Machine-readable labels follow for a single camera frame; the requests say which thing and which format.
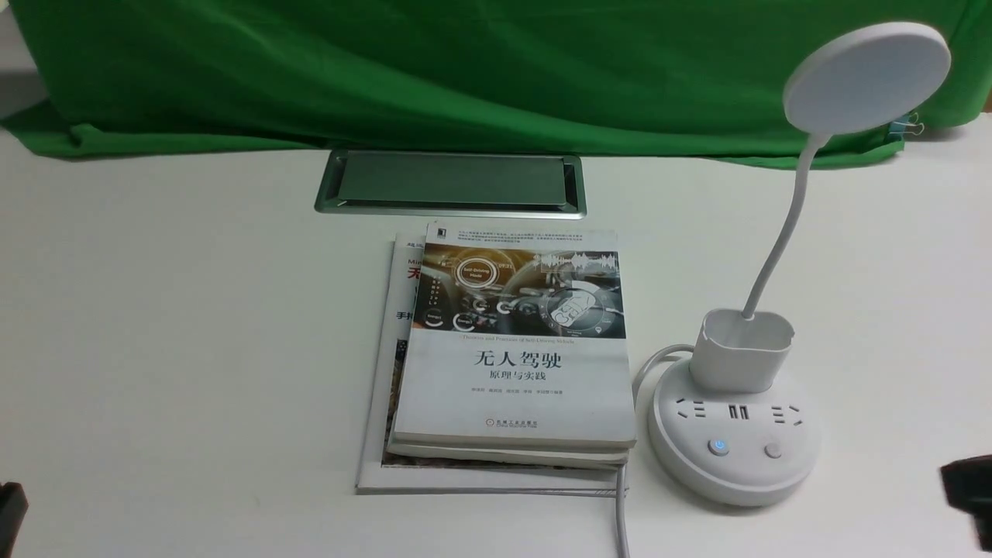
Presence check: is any blue binder clip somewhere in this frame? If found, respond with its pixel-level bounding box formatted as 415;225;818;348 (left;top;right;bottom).
888;111;925;140

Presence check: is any bottom large white book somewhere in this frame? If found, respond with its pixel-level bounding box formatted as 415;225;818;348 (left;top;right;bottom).
356;233;616;498

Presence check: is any metal desk cable hatch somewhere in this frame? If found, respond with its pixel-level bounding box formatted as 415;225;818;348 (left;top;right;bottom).
313;149;587;220

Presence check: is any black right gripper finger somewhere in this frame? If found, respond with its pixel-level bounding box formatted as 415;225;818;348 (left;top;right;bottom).
940;455;991;553

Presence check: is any top book with car cover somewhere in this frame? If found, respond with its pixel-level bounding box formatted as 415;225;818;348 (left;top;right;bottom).
392;222;636;453

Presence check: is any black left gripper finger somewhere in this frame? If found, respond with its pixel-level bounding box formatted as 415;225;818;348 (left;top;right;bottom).
0;483;29;558

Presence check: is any white power cable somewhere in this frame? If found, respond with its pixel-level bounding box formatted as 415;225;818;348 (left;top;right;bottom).
614;344;695;558

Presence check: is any white desk lamp with socket base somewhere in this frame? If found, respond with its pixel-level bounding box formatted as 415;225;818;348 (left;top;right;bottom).
647;22;952;508

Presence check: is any green backdrop cloth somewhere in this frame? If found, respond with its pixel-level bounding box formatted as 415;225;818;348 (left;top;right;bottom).
2;1;991;168

